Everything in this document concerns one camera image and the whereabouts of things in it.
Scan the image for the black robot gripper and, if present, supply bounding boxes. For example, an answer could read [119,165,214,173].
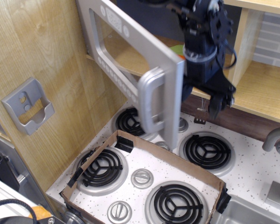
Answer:
[182,45,236,119]

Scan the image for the silver toy microwave door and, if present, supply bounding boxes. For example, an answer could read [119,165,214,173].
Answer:
[76,0,185,149]

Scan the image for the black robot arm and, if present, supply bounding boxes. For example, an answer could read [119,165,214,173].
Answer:
[143,0,237,119]

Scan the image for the silver hanging slotted spatula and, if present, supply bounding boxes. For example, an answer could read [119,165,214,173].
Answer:
[194,98,208,125]

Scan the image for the back silver stove knob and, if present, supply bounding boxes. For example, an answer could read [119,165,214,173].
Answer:
[178,117,189,133]

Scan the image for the silver stove knob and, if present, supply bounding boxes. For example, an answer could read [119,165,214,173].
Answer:
[131,168,154,189]
[178,117,189,133]
[107,201,132,224]

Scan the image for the green toy plate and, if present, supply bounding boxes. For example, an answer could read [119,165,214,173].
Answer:
[170,45,183,56]

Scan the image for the back right black burner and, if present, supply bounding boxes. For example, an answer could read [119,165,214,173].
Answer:
[178,131,236,177]

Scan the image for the black burner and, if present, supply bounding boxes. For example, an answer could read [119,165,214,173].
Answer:
[111,106,158,141]
[178,131,236,177]
[77,147,128,196]
[144,181,209,224]

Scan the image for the wooden shelf board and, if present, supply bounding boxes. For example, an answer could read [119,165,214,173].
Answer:
[86,35,280,126]

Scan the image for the middle small silver knob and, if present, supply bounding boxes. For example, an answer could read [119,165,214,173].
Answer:
[155,141,173,152]

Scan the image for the back left black burner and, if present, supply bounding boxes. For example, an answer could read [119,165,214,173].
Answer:
[111,106,158,141]

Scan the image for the grey toy faucet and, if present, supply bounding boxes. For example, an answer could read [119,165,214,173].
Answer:
[262,128,280,154]

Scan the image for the centre silver stove knob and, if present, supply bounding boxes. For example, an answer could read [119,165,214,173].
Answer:
[131,168,154,189]

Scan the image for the front right black burner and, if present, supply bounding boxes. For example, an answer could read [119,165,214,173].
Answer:
[144,181,209,224]

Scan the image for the silver toy sink basin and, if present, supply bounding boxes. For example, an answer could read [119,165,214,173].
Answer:
[210,195,280,224]

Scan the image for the front left black burner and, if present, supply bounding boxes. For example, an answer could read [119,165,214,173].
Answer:
[77,147,128,196]

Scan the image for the front silver stove knob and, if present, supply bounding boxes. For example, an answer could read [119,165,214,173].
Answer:
[107,201,132,224]

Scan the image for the brown cardboard barrier frame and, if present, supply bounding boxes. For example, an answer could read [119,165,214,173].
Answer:
[60,131,229,224]

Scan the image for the grey wall phone holder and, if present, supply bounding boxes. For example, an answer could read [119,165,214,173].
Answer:
[1,77,55,135]

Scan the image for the black braided cable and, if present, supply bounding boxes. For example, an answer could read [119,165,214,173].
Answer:
[0,199,38,224]

